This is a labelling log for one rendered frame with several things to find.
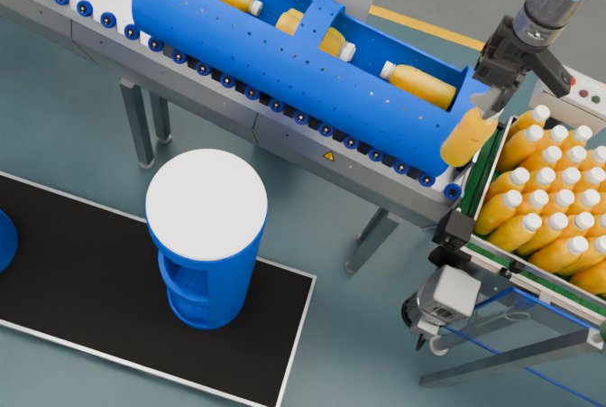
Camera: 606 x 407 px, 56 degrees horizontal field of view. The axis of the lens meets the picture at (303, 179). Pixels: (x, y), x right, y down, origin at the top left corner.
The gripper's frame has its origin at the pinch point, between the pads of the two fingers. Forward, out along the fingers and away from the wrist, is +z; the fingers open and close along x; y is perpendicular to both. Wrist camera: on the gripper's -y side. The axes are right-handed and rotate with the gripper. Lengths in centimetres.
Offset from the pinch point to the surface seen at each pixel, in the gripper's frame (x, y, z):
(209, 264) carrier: 40, 41, 39
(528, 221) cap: 0.0, -23.6, 30.5
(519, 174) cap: -11.3, -18.5, 29.6
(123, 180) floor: -10, 106, 135
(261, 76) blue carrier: -5, 50, 26
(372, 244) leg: -12, 2, 100
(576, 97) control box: -41, -28, 27
